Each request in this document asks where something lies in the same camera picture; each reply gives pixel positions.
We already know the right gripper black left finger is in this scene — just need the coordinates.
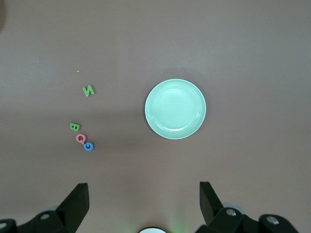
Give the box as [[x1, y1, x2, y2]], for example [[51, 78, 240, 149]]
[[0, 183, 90, 233]]

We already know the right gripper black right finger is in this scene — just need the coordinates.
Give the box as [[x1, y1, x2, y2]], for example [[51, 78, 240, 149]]
[[195, 181, 299, 233]]

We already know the green uppercase letter N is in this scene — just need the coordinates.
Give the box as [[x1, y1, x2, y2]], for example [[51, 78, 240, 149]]
[[82, 84, 96, 98]]

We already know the light green plate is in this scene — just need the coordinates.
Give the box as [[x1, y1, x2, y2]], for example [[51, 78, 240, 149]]
[[144, 78, 207, 140]]

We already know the brown table mat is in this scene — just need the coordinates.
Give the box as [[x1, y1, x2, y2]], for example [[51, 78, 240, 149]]
[[0, 0, 311, 233]]

